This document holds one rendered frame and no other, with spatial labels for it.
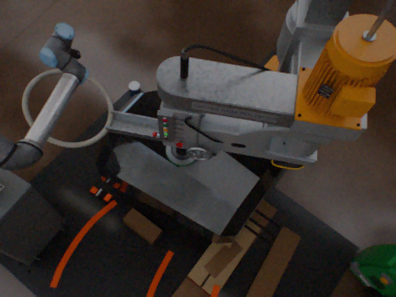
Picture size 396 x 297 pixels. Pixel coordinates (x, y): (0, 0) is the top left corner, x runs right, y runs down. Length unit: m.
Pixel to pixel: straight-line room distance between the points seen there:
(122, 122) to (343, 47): 1.40
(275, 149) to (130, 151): 1.01
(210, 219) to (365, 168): 1.71
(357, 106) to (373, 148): 2.31
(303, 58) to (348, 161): 1.69
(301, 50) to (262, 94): 0.56
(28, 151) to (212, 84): 0.85
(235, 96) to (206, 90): 0.14
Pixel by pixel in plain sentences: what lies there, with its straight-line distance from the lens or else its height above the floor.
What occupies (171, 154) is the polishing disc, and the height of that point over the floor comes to 0.88.
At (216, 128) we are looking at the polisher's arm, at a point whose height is 1.39.
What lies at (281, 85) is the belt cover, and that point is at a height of 1.70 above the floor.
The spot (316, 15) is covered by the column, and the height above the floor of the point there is 1.62.
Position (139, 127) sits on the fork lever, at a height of 1.08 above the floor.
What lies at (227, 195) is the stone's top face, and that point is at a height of 0.83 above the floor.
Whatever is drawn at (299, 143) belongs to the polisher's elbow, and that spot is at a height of 1.40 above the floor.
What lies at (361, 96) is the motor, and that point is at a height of 1.96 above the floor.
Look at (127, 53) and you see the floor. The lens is 4.15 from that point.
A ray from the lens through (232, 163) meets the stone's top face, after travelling 2.65.
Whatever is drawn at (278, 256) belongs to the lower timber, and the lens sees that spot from 3.29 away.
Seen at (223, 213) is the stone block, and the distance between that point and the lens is 2.60.
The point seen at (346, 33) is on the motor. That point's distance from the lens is 1.63.
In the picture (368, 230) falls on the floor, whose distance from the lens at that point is 3.68.
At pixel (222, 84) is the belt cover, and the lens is 1.88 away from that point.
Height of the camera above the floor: 3.25
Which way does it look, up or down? 65 degrees down
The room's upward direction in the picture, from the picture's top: 6 degrees clockwise
